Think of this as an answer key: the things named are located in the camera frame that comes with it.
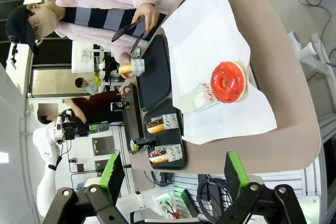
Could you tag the background person in dark clothes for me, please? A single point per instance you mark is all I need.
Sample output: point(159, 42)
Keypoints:
point(97, 108)

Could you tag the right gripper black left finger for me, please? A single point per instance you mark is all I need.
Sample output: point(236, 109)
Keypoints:
point(110, 182)

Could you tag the black cap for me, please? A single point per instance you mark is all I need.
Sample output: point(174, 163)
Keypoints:
point(18, 27)

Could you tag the large white paper sheet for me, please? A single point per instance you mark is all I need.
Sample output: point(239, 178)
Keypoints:
point(210, 37)

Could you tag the red glazed donut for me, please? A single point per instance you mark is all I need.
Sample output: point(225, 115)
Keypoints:
point(232, 69)

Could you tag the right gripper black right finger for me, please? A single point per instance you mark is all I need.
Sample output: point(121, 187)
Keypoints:
point(233, 176)

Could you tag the chocolate donut with pink sprinkles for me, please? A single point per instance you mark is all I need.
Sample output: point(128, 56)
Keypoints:
point(158, 155)

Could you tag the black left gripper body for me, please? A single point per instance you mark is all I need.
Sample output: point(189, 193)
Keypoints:
point(81, 129)

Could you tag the background person with black hair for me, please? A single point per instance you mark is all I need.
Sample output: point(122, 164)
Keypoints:
point(46, 119)

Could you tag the beige face mask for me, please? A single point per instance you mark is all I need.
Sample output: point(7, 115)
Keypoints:
point(44, 22)

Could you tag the person's right hand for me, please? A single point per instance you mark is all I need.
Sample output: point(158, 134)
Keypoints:
point(125, 58)

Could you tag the plain glazed donut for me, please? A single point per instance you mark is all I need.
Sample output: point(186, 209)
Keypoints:
point(126, 69)

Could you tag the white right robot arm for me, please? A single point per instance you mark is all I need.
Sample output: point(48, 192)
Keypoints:
point(141, 199)

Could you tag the white printed paper sleeve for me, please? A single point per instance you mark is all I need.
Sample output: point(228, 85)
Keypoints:
point(137, 66)
point(174, 152)
point(199, 100)
point(172, 122)

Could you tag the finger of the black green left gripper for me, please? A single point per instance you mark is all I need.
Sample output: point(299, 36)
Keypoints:
point(99, 127)

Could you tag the chocolate glazed donut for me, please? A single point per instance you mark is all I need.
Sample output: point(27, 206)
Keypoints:
point(155, 126)

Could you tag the black Pepsi can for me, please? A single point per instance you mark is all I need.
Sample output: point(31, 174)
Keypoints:
point(143, 144)
point(118, 106)

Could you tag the grey metal panel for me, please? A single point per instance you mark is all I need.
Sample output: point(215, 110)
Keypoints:
point(101, 165)
point(103, 145)

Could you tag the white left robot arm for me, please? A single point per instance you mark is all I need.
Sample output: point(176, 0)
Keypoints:
point(47, 150)

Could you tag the dark serving tongs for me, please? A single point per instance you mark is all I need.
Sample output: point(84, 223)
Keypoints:
point(118, 35)

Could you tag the person's left hand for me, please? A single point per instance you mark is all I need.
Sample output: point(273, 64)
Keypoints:
point(148, 14)

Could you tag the white metal stand base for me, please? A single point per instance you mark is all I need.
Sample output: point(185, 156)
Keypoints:
point(309, 56)

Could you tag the black plastic tray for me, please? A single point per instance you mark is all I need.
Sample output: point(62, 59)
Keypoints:
point(155, 77)
point(172, 137)

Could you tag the background person in white shirt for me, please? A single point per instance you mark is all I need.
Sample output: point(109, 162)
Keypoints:
point(88, 86)

